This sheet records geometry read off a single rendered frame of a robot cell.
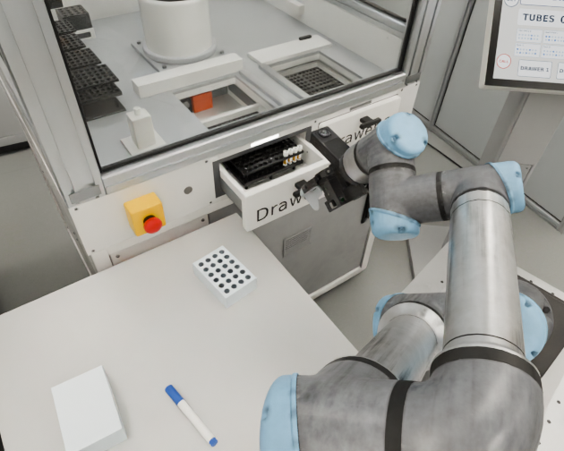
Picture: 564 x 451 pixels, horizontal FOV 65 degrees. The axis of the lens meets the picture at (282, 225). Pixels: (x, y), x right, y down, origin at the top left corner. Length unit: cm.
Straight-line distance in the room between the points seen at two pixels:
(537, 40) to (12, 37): 130
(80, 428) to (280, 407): 48
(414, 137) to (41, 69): 59
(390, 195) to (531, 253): 179
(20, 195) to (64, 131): 178
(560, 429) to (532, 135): 103
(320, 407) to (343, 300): 153
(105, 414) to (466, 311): 61
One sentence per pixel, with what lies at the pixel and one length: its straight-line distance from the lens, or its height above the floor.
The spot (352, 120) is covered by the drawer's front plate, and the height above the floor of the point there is 91.
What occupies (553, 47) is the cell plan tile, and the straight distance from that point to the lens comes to 156.
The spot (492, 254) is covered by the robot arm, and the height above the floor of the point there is 120.
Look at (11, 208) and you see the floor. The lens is 260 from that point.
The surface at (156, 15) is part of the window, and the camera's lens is 88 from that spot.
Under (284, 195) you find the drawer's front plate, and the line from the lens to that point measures 103.
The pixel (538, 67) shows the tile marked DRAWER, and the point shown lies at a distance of 153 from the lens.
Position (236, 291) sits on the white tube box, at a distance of 96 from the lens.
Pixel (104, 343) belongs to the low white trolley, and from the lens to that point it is 99.
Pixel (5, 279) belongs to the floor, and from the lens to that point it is 227.
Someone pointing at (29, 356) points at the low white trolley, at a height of 76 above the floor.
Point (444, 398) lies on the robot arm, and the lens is 41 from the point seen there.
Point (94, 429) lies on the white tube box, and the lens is 85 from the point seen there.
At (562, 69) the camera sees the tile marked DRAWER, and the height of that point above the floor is 101.
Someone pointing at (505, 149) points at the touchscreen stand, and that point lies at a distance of 176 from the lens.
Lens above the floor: 157
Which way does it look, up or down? 46 degrees down
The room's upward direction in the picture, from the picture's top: 3 degrees clockwise
